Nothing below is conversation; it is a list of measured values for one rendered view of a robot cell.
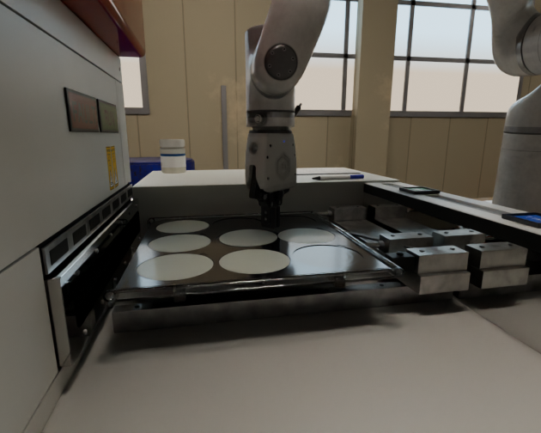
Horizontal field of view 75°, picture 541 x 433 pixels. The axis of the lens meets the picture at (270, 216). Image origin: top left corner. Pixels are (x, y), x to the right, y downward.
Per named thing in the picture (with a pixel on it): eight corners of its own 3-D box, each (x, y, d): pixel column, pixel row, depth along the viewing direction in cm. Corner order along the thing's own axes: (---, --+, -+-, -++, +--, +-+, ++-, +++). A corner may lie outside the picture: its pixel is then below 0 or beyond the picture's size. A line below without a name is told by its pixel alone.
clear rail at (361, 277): (101, 305, 39) (100, 293, 39) (105, 299, 40) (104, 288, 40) (406, 278, 46) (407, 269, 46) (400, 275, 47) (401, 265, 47)
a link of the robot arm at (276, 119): (274, 110, 55) (274, 130, 56) (303, 112, 62) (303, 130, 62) (234, 112, 60) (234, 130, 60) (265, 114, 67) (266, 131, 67)
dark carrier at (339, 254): (115, 294, 41) (114, 289, 40) (153, 222, 73) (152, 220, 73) (389, 271, 47) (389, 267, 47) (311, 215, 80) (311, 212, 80)
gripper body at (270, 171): (270, 124, 55) (270, 194, 58) (304, 125, 63) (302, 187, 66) (234, 125, 60) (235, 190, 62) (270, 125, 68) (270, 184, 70)
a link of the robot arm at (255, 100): (300, 110, 57) (289, 113, 65) (301, 20, 54) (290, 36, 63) (248, 110, 55) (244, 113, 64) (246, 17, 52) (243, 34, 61)
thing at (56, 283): (55, 369, 35) (40, 279, 33) (133, 240, 77) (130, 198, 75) (74, 367, 35) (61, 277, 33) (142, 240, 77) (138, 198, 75)
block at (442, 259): (417, 274, 50) (419, 254, 49) (404, 265, 53) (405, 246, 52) (466, 270, 51) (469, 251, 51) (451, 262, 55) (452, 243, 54)
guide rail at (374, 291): (113, 333, 46) (111, 312, 45) (117, 326, 48) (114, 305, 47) (452, 299, 55) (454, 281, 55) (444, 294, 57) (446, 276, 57)
